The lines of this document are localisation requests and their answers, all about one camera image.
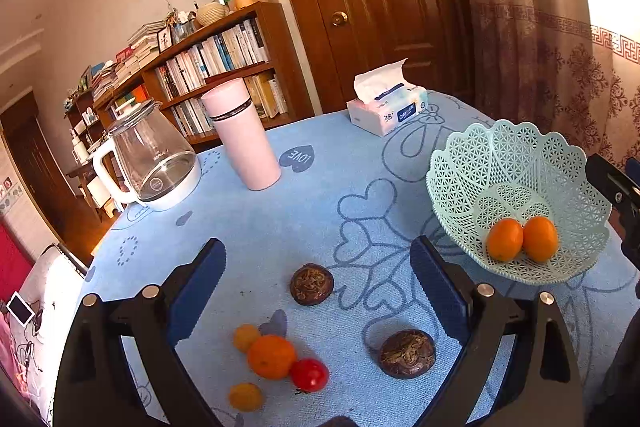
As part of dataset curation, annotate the stack of books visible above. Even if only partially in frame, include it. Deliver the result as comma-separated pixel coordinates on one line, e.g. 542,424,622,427
127,21,166,58

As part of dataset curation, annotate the light green plastic fruit basket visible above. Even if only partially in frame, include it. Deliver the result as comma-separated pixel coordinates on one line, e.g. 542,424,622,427
426,119,613,285

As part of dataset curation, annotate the blue printed tablecloth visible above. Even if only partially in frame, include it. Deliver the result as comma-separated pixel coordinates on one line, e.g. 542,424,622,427
75,89,623,427

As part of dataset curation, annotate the white-framed tablet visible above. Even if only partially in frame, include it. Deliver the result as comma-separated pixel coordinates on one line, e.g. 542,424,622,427
6,292,35,327

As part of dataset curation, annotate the orange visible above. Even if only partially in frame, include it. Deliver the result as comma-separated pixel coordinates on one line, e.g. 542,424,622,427
247,335,298,381
522,216,559,263
486,218,524,263

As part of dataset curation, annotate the wall sticker strip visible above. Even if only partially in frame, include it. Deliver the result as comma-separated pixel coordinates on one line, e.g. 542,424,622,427
0,177,23,215

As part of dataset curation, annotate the glass kettle with white base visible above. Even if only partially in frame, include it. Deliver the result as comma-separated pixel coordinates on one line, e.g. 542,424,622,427
92,99,202,211

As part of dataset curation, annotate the long row of shelved books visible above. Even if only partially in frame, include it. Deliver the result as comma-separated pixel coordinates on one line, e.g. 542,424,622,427
155,18,271,100

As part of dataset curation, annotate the white printed blanket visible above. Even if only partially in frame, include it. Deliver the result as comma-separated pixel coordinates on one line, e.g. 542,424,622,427
0,247,86,413

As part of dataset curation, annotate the wooden bookshelf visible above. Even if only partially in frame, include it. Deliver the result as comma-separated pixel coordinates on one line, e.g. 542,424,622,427
92,2,316,152

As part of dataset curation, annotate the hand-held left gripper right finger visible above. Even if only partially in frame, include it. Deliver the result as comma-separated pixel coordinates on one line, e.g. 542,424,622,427
409,235,586,427

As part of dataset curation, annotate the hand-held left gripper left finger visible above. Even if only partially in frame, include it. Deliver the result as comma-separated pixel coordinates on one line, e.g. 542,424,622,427
52,237,227,427

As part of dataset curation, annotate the small wooden display shelf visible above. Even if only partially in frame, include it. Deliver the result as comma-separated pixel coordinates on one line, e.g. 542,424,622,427
64,87,108,152

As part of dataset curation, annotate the pink thermos bottle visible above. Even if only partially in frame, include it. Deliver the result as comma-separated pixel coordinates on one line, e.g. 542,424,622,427
200,77,282,191

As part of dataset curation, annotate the pile of colourful books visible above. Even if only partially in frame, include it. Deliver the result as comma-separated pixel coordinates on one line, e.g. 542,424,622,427
92,54,146,102

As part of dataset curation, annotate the red panel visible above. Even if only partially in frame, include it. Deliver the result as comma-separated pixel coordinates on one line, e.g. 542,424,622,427
0,222,36,303

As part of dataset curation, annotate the small yellow kumquat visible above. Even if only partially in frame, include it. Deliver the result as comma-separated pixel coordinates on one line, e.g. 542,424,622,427
229,382,264,412
233,324,262,354

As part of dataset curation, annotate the small wooden desk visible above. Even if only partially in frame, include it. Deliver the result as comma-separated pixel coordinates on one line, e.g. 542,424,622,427
65,159,121,223

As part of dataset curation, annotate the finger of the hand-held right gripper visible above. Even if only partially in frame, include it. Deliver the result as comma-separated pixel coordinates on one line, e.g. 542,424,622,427
585,154,640,228

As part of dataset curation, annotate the dark wooden door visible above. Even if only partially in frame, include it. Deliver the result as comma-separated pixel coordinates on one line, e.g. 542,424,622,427
0,92,101,258

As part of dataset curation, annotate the woven straw basket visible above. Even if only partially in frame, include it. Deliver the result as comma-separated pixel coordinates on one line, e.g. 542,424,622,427
195,2,228,28

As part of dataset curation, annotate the white tissue pack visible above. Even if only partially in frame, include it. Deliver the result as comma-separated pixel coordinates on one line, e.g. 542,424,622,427
346,58,430,138

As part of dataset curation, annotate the short row of shelved books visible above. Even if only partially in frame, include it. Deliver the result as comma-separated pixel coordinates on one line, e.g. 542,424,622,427
170,74,290,138

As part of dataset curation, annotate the patterned curtain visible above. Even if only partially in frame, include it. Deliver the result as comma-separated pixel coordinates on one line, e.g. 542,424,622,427
445,0,640,172

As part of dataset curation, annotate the red tomato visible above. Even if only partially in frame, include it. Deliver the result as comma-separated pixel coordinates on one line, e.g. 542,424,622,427
290,358,330,394

